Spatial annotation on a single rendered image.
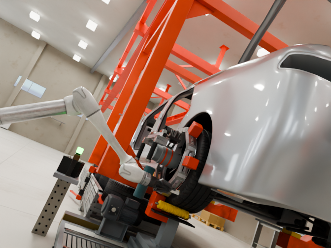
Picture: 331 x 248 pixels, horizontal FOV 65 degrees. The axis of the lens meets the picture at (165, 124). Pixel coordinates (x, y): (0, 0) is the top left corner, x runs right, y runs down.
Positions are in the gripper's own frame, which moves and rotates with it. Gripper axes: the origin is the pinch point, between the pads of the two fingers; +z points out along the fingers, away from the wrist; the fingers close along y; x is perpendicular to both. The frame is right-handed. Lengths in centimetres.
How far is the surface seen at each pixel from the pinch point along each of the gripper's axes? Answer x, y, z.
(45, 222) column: -15, -63, -68
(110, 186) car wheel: 52, -82, -26
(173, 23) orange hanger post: 153, 62, -41
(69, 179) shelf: -4, -24, -67
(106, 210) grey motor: 6, -56, -30
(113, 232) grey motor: 6, -79, -14
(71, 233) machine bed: -14, -67, -48
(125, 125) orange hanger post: 71, -20, -42
